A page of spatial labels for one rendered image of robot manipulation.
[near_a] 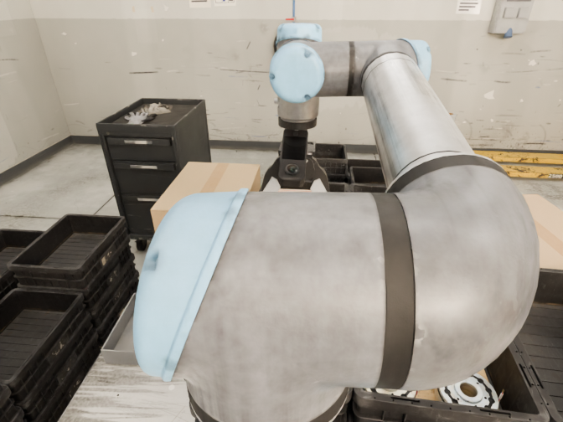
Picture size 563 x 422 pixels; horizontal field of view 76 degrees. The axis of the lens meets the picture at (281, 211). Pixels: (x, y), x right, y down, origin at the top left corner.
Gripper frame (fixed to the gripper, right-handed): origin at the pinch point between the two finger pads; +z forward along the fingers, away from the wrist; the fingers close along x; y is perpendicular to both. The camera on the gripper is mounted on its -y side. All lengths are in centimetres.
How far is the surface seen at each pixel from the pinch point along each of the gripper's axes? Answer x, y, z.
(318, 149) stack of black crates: -7, 185, 53
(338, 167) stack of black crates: -20, 157, 55
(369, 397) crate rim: -14.1, -27.4, 16.9
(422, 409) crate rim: -22.3, -28.3, 17.6
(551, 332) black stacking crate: -59, -1, 27
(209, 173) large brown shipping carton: 36, 62, 19
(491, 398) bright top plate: -37.4, -20.9, 23.9
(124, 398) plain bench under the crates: 37, -18, 40
